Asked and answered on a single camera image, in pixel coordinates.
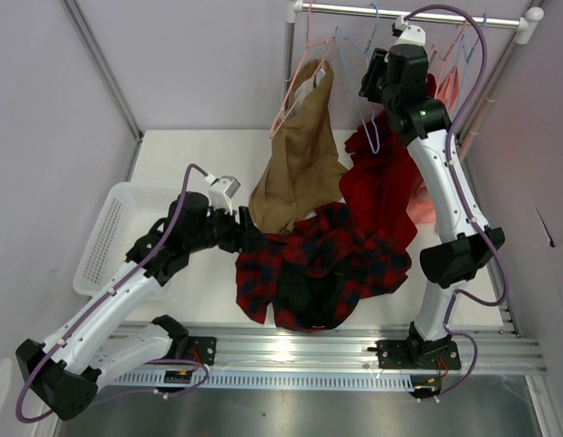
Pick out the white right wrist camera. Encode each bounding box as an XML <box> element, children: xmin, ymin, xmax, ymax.
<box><xmin>392</xmin><ymin>15</ymin><xmax>426</xmax><ymax>47</ymax></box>

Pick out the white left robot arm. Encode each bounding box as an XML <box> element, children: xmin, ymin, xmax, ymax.
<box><xmin>15</xmin><ymin>192</ymin><xmax>268</xmax><ymax>423</ymax></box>

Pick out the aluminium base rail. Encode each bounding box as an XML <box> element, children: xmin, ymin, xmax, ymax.
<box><xmin>112</xmin><ymin>323</ymin><xmax>547</xmax><ymax>378</ymax></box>

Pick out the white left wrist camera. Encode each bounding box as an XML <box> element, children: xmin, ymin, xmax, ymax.
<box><xmin>205</xmin><ymin>173</ymin><xmax>241</xmax><ymax>215</ymax></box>

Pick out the light blue wire hanger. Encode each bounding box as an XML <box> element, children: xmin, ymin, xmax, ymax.
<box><xmin>333</xmin><ymin>3</ymin><xmax>381</xmax><ymax>156</ymax></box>

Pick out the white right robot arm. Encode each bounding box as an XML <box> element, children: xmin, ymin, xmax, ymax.
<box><xmin>359</xmin><ymin>44</ymin><xmax>505</xmax><ymax>371</ymax></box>

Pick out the white slotted cable duct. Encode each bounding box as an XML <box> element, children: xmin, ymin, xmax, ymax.
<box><xmin>113</xmin><ymin>369</ymin><xmax>414</xmax><ymax>392</ymax></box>

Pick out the metal clothes rack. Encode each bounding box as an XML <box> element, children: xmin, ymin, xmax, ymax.
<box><xmin>281</xmin><ymin>0</ymin><xmax>548</xmax><ymax>160</ymax></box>

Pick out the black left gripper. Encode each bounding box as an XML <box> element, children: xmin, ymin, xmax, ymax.
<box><xmin>186</xmin><ymin>200</ymin><xmax>267</xmax><ymax>255</ymax></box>

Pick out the white perforated plastic basket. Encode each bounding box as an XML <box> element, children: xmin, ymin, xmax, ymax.
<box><xmin>73</xmin><ymin>182</ymin><xmax>180</xmax><ymax>297</ymax></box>

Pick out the red garment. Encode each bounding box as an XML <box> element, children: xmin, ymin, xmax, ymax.
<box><xmin>338</xmin><ymin>72</ymin><xmax>438</xmax><ymax>253</ymax></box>

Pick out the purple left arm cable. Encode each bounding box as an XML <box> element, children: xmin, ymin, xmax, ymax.
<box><xmin>15</xmin><ymin>164</ymin><xmax>212</xmax><ymax>423</ymax></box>

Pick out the red plaid skirt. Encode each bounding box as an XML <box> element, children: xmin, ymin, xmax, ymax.
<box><xmin>236</xmin><ymin>202</ymin><xmax>412</xmax><ymax>332</ymax></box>

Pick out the blue hanger at right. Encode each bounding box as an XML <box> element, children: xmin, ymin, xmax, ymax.
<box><xmin>452</xmin><ymin>34</ymin><xmax>479</xmax><ymax>110</ymax></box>

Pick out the pink hanger with tan skirt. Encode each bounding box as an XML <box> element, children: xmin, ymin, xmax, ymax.
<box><xmin>269</xmin><ymin>1</ymin><xmax>334</xmax><ymax>139</ymax></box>

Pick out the tan skirt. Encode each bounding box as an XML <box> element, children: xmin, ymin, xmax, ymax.
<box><xmin>249</xmin><ymin>62</ymin><xmax>347</xmax><ymax>234</ymax></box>

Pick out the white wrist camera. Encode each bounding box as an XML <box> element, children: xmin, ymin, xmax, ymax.
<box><xmin>205</xmin><ymin>173</ymin><xmax>241</xmax><ymax>215</ymax></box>
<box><xmin>392</xmin><ymin>15</ymin><xmax>426</xmax><ymax>47</ymax></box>

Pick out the pink garment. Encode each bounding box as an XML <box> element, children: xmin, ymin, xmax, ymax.
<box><xmin>406</xmin><ymin>73</ymin><xmax>457</xmax><ymax>224</ymax></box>

